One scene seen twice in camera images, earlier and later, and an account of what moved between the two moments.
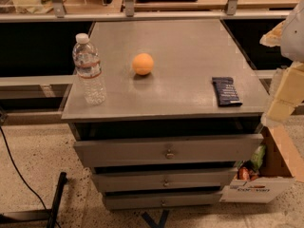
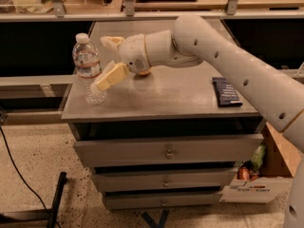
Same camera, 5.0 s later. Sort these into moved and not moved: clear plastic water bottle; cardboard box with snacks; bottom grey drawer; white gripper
Moved: white gripper
Not moved: cardboard box with snacks; bottom grey drawer; clear plastic water bottle
